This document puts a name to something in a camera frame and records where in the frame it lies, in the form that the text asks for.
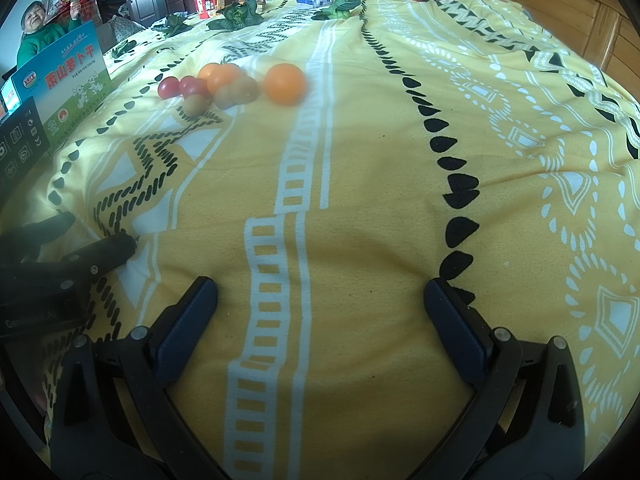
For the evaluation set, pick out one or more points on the orange tangerine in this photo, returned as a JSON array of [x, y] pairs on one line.
[[207, 70], [221, 76]]

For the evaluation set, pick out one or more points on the black shaver box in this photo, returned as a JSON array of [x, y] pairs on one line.
[[23, 143]]

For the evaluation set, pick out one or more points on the brown kiwi right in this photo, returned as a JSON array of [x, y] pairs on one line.
[[244, 90]]

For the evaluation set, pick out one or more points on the blue green food box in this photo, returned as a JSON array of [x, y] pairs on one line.
[[67, 80]]

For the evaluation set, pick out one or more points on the brown kiwi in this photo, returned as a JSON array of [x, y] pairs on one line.
[[223, 98], [195, 105], [244, 90]]

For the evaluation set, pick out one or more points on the brown kiwi middle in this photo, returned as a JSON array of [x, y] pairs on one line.
[[223, 98]]

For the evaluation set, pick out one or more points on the yellow patterned bedspread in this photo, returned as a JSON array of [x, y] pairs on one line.
[[453, 139]]

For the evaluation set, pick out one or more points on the green leafy vegetable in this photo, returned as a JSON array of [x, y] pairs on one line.
[[337, 10], [173, 25], [237, 16]]

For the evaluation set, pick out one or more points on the large orange fruit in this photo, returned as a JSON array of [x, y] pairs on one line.
[[285, 84]]

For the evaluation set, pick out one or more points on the green leafy vegetable right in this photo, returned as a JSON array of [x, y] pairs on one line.
[[337, 10]]

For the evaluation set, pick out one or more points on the green leafy vegetable left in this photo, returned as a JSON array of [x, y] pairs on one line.
[[173, 25]]

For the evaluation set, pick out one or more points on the person in green sweater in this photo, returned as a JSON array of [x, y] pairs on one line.
[[38, 33]]

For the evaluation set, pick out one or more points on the small green vegetable far left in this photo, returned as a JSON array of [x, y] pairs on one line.
[[124, 47]]

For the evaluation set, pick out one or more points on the orange tangerine behind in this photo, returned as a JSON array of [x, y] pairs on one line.
[[207, 70]]

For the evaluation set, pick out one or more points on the brown kiwi left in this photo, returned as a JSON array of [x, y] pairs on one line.
[[195, 105]]

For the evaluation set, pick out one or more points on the red cherry tomato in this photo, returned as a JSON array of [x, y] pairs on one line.
[[168, 88], [193, 86]]

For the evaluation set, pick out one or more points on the wooden headboard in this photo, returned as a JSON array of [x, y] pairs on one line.
[[599, 30]]

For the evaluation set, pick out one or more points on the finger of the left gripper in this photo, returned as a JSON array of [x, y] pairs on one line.
[[95, 254], [25, 242]]

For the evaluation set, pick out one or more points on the orange tangerine front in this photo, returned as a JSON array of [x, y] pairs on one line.
[[221, 76]]

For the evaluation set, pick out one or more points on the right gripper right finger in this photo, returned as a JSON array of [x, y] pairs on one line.
[[488, 361]]

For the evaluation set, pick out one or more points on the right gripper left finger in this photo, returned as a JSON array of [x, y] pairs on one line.
[[154, 357]]

